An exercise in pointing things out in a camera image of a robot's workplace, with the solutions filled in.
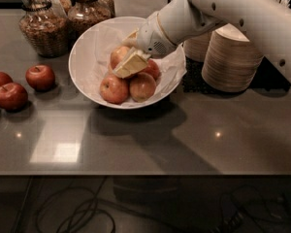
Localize white paper bowl liner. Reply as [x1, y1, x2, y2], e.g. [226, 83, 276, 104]
[84, 24, 188, 108]

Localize white ceramic bowl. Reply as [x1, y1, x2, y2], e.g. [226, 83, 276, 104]
[68, 16, 187, 110]

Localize front stack of paper bowls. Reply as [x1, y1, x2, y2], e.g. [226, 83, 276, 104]
[202, 24, 263, 93]

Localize dark red apple in bowl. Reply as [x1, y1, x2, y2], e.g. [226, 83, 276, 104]
[142, 59, 160, 80]

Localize red apple on table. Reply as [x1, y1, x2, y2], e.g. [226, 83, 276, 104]
[25, 65, 55, 91]

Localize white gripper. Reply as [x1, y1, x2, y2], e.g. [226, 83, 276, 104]
[113, 12, 178, 79]

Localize black cables under table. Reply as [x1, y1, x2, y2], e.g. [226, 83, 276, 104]
[9, 176, 291, 233]

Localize yellow-red apple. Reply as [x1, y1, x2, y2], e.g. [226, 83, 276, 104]
[100, 74, 129, 104]
[109, 46, 130, 73]
[129, 72, 156, 102]

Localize black rubber mat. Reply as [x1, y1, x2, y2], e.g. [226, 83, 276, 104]
[182, 58, 291, 95]

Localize rear stack of paper bowls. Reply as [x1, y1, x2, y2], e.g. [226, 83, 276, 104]
[183, 33, 211, 62]

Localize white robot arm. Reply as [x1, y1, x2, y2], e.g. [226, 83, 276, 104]
[123, 0, 291, 80]

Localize stack of paper bowls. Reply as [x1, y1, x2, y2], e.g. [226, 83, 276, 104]
[183, 33, 211, 62]
[202, 24, 263, 93]

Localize red apple front left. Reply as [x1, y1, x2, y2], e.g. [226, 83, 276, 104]
[0, 83, 28, 111]

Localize large glass granola jar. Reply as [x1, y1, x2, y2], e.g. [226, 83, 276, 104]
[18, 0, 69, 57]

